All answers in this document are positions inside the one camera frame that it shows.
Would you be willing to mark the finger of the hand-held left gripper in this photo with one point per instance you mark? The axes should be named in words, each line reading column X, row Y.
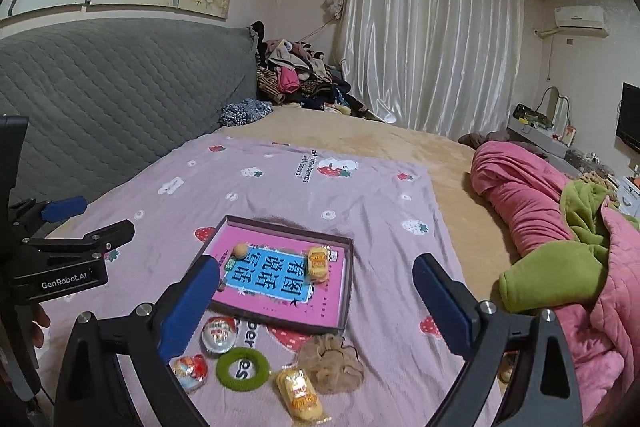
column 62, row 208
column 105, row 234

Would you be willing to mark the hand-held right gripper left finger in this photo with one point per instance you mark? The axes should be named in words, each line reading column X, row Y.
column 187, row 312

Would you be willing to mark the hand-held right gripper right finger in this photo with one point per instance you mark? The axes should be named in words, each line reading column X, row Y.
column 442, row 307

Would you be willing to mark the pink tray with blue label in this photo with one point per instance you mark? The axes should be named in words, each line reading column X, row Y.
column 349, row 287

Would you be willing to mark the person's left hand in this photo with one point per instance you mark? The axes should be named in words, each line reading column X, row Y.
column 39, row 324

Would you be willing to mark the round foil candy packet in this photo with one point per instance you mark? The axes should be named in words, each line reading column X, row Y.
column 192, row 371
column 220, row 333

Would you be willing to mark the small tan ball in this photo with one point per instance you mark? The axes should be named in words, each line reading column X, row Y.
column 240, row 251

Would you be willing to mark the green fleece blanket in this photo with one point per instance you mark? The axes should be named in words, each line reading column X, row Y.
column 550, row 277

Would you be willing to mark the beige scrunchie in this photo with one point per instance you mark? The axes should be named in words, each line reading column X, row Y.
column 332, row 364

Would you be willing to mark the pink quilt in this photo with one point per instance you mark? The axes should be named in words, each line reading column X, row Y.
column 525, row 207

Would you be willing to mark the yellow snack packet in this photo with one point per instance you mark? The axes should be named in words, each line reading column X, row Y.
column 318, row 264
column 298, row 391

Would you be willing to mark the purple strawberry printed blanket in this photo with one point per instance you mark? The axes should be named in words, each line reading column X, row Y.
column 350, row 207

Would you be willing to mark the grey quilted headboard cover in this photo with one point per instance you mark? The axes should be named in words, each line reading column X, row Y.
column 125, row 82

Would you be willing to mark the brown cloth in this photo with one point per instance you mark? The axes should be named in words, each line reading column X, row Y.
column 482, row 138

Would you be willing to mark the blue patterned cloth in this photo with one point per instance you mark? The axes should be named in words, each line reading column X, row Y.
column 245, row 113

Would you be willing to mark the grey dresser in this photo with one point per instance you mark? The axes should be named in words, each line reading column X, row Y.
column 540, row 139

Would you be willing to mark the black box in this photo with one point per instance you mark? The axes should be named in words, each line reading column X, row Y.
column 530, row 114

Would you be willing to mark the white cabinet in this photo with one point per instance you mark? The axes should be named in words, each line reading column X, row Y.
column 631, row 199

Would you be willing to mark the arched table mirror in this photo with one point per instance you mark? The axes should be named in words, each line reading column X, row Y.
column 554, row 107

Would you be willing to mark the pile of clothes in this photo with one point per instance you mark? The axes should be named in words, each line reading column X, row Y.
column 295, row 77

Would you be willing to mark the black television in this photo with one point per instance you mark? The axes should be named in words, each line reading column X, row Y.
column 631, row 117

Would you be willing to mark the white satin curtain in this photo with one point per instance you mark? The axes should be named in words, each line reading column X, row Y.
column 430, row 32

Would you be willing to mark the white air conditioner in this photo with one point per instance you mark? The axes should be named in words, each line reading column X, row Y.
column 580, row 19

